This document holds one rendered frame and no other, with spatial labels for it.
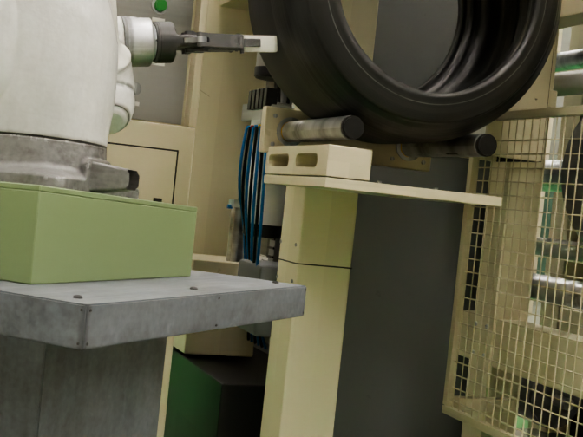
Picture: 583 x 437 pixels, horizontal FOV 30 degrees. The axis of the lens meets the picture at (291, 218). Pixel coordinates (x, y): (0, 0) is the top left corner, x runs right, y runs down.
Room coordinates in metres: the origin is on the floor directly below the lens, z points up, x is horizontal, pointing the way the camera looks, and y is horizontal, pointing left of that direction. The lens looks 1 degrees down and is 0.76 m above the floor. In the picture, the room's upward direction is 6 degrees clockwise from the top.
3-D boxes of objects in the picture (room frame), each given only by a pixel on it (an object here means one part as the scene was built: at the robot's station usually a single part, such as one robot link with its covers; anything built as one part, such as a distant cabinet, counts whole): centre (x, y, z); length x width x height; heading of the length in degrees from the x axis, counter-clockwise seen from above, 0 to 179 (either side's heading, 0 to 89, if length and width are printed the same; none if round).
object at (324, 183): (2.19, -0.17, 0.80); 0.37 x 0.36 x 0.02; 110
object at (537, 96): (2.53, -0.45, 1.05); 0.20 x 0.15 x 0.30; 20
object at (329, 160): (2.15, -0.03, 0.83); 0.36 x 0.09 x 0.06; 20
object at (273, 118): (2.36, -0.11, 0.90); 0.40 x 0.03 x 0.10; 110
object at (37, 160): (1.24, 0.28, 0.77); 0.22 x 0.18 x 0.06; 68
